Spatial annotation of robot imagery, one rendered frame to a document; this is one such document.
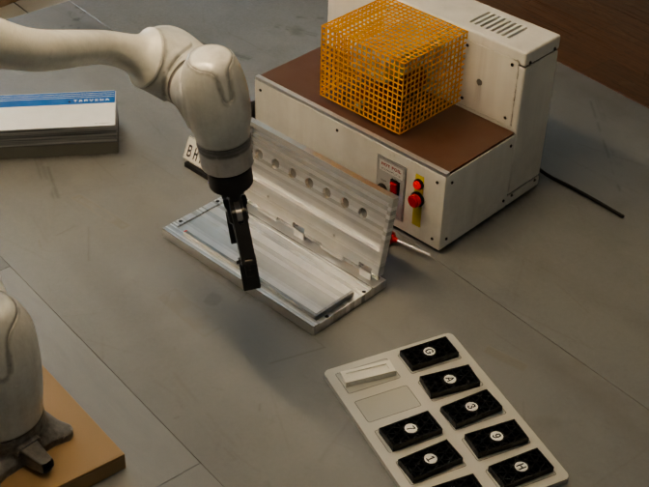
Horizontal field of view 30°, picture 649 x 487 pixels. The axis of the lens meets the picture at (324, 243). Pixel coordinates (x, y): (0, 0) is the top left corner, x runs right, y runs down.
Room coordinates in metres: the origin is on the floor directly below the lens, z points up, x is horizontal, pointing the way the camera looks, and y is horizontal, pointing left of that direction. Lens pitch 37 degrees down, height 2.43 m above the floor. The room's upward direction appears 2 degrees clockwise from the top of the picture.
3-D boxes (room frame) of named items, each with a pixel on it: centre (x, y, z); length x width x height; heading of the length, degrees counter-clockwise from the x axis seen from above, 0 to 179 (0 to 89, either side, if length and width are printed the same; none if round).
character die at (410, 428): (1.47, -0.16, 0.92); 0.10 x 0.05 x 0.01; 118
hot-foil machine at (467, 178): (2.26, -0.24, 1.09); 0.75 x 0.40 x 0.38; 47
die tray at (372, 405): (1.50, -0.21, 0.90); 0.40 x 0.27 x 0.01; 26
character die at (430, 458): (1.40, -0.19, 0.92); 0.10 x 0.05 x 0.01; 120
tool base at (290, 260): (1.95, 0.11, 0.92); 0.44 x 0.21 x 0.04; 47
